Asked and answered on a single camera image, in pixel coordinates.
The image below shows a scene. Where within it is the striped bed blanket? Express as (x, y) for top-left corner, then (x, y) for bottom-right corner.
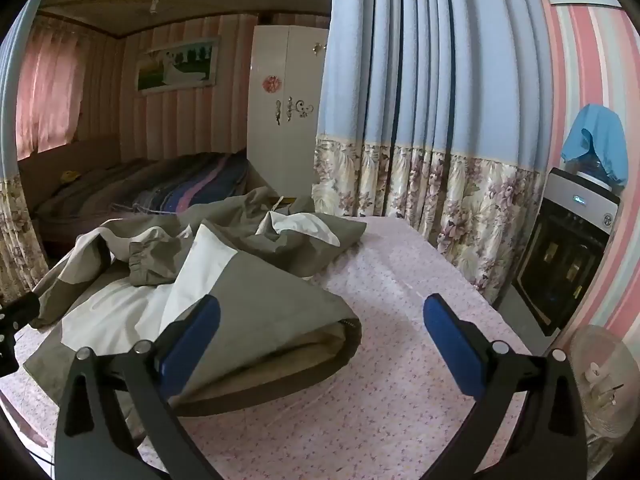
(32, 152), (266, 226)

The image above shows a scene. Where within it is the framed wall picture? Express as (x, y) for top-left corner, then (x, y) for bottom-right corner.
(136, 36), (222, 96)

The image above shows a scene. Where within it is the olive and white jacket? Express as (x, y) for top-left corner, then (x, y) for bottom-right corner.
(22, 186), (368, 417)

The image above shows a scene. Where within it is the blue cloth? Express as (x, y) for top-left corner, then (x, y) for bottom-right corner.
(560, 104), (629, 192)

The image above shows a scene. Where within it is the water dispenser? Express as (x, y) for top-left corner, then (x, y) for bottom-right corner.
(511, 167), (621, 339)

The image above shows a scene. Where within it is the pink floral bed sheet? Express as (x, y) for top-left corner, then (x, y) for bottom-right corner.
(0, 215), (556, 480)

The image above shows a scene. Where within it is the brown bed headboard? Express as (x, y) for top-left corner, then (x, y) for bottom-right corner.
(17, 132), (124, 211)

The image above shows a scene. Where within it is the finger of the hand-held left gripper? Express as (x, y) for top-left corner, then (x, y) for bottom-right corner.
(0, 292), (41, 377)

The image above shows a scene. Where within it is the white standing fan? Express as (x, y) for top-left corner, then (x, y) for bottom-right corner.
(566, 324), (637, 480)

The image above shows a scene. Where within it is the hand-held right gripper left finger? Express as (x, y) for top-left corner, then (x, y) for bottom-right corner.
(54, 294), (222, 480)

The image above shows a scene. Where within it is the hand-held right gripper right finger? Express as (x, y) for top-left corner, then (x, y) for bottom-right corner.
(422, 294), (589, 480)

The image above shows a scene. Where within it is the white wardrobe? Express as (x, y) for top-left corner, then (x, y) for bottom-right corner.
(246, 25), (331, 199)

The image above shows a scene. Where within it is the narrow blue floral-hem curtain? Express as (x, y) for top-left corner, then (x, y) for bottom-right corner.
(0, 7), (51, 302)

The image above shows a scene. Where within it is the wide blue floral-hem curtain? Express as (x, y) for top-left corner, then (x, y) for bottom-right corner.
(311, 0), (551, 307)

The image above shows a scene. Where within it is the pink window curtain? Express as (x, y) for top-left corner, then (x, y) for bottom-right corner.
(15, 15), (94, 162)

